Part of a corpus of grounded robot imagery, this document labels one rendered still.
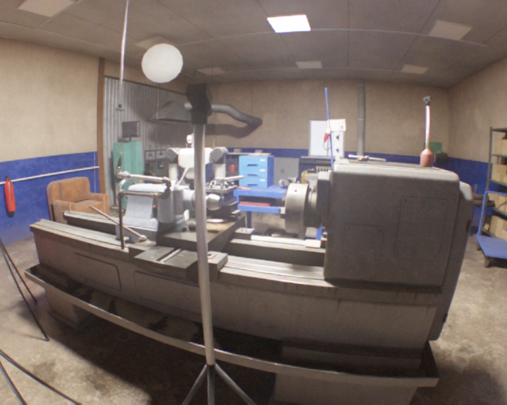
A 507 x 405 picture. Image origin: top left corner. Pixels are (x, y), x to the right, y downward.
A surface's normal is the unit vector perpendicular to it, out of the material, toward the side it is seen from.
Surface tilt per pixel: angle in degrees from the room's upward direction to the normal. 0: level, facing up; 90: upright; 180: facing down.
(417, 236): 90
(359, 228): 90
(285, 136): 90
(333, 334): 90
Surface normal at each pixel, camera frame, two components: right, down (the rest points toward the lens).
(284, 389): -0.31, 0.19
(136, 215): -0.28, -0.22
